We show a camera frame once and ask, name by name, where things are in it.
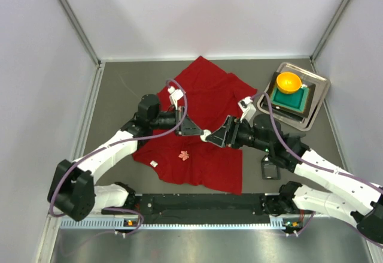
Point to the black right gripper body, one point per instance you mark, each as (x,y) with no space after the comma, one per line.
(232,132)

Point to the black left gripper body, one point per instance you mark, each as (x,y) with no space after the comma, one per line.
(181,121)

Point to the round iridescent brooch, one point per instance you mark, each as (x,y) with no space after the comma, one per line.
(204,134)

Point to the red garment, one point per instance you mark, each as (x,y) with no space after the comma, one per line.
(212,95)

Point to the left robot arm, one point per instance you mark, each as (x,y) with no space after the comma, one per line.
(73,190)

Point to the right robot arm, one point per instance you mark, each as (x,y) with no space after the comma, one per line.
(329,176)

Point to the pink leaf brooch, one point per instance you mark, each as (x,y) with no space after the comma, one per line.
(184,155)

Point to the white garment label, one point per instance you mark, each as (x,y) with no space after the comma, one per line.
(154,163)

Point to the small black open box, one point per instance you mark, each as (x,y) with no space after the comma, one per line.
(270,170)

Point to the black and teal square plate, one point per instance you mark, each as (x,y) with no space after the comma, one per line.
(298,103)

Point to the orange bowl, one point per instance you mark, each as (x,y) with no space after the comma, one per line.
(288,82)

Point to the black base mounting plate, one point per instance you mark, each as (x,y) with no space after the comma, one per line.
(258,204)

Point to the silver metal tray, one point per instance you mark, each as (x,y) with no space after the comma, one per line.
(321,88)

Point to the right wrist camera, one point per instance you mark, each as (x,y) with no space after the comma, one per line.
(248,109)

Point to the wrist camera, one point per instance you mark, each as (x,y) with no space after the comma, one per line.
(174,96)
(248,109)

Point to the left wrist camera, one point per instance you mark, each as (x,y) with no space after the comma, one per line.
(174,96)

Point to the aluminium frame rail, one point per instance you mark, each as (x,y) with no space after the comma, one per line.
(79,205)

